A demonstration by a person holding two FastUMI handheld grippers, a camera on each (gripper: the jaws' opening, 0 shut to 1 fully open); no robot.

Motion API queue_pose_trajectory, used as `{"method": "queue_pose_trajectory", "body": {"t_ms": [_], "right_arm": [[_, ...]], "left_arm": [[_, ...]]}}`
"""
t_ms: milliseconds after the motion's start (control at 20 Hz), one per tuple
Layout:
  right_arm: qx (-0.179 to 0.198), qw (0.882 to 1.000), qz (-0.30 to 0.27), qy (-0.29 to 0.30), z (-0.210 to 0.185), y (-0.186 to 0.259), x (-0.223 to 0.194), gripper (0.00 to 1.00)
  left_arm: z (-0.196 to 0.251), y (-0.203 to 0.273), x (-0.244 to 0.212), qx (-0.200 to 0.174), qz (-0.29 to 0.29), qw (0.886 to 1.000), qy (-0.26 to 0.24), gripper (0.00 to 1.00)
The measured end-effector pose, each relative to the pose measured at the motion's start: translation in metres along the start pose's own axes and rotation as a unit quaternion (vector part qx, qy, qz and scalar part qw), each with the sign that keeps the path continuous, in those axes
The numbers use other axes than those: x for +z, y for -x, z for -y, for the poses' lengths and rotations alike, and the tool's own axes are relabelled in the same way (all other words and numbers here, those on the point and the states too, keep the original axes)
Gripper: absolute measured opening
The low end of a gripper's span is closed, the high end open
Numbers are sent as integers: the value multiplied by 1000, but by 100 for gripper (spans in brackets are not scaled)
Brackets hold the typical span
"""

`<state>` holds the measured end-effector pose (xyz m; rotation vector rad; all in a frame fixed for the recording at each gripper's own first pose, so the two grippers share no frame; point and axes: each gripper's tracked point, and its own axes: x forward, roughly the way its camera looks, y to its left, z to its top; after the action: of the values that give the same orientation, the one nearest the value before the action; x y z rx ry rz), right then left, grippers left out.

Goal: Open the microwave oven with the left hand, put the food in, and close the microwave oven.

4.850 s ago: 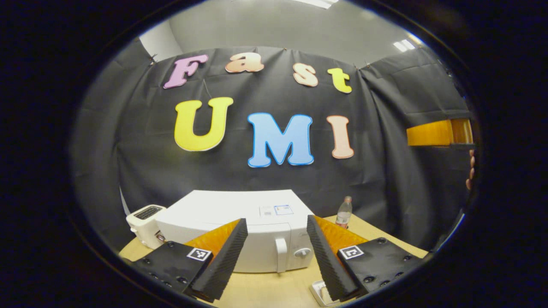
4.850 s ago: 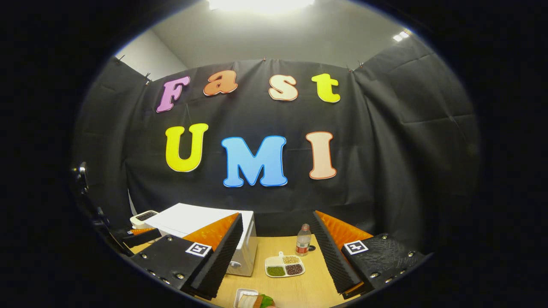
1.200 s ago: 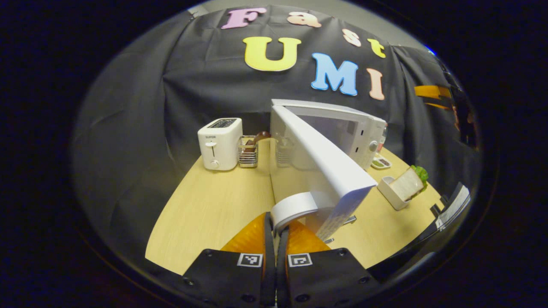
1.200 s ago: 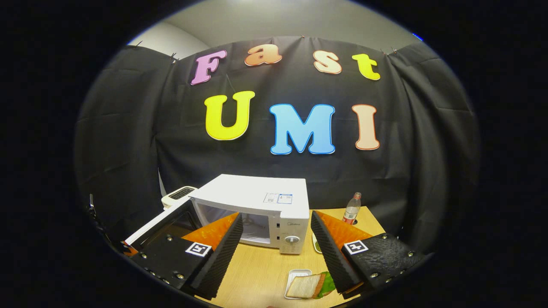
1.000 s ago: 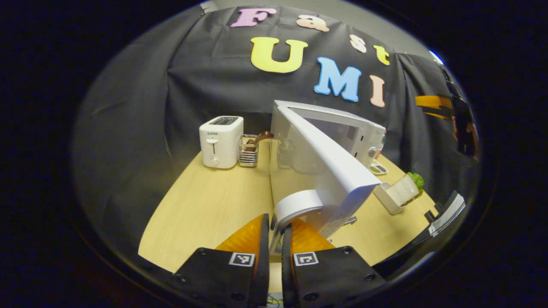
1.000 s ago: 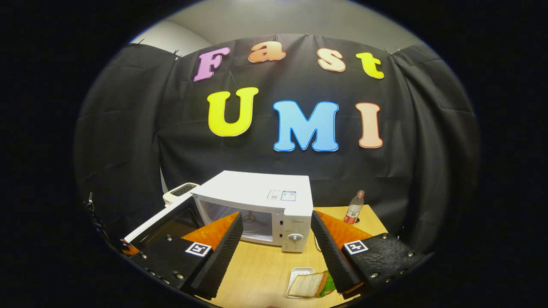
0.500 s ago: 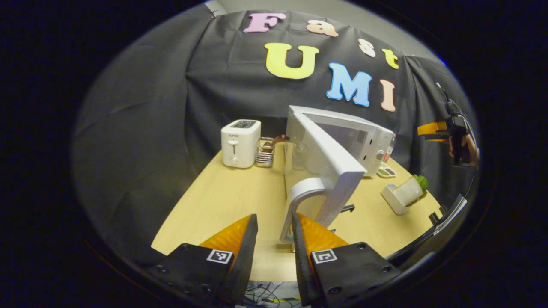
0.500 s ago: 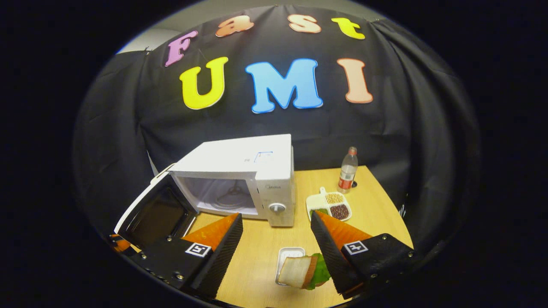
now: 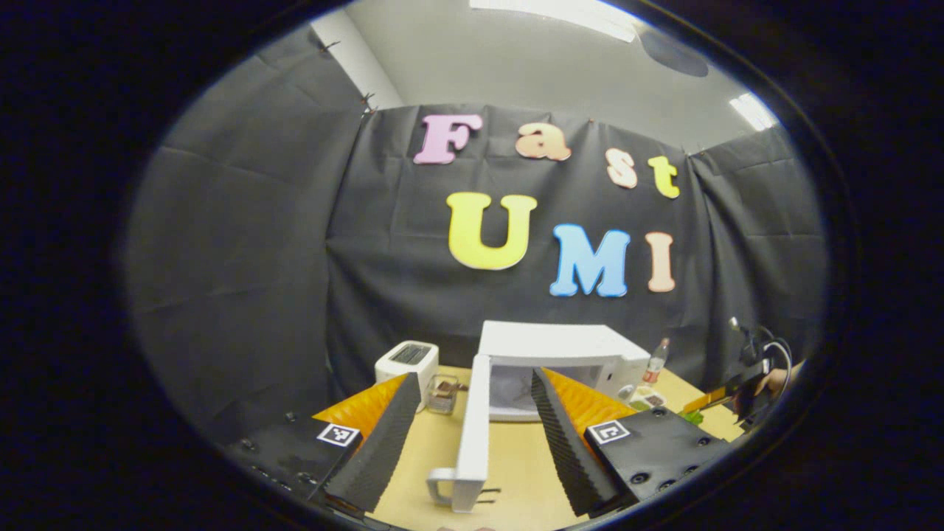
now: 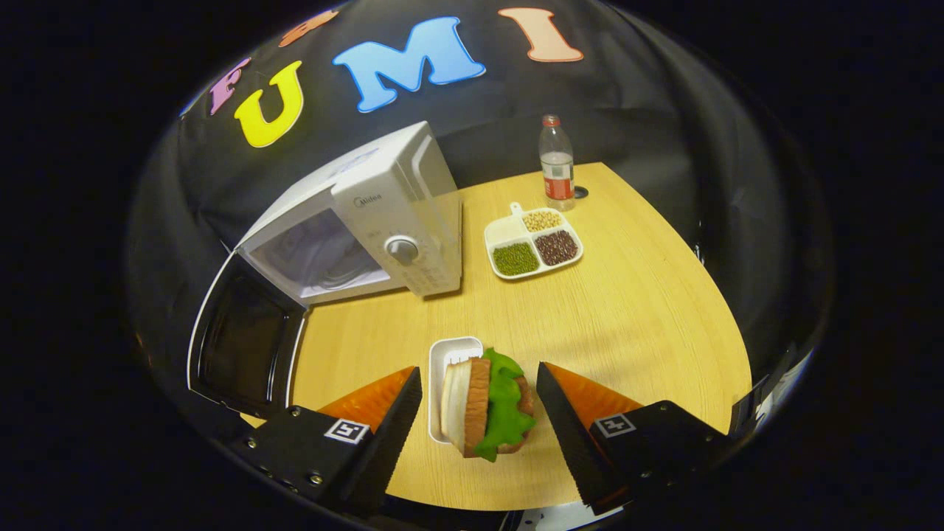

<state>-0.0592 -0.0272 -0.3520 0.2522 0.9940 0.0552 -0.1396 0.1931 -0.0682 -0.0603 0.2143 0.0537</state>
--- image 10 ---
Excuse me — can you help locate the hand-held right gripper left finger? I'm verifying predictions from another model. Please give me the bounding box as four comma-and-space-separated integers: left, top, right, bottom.
229, 367, 423, 517

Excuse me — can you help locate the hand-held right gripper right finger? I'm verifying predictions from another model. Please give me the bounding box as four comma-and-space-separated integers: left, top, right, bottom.
536, 361, 731, 517

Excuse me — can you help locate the white divided plate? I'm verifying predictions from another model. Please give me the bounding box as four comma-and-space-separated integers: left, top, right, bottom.
484, 202, 585, 281

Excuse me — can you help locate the clear plastic water bottle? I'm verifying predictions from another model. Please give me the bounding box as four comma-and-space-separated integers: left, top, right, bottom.
538, 114, 576, 212

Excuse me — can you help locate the dark red beans heap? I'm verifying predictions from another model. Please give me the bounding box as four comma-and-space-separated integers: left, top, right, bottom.
534, 229, 579, 266

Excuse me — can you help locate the green mung beans heap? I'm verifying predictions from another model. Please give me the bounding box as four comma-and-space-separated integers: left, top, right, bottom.
492, 242, 541, 277

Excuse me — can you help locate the white microwave oven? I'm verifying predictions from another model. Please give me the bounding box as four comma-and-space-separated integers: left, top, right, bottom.
187, 121, 464, 421

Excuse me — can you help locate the small white rectangular tray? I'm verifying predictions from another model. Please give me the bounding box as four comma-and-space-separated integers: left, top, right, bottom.
428, 336, 485, 445

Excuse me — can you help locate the sandwich with green lettuce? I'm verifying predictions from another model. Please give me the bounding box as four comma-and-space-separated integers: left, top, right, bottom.
440, 348, 537, 463

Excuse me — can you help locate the black backdrop cloth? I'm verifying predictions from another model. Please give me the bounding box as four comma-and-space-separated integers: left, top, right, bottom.
125, 0, 834, 414

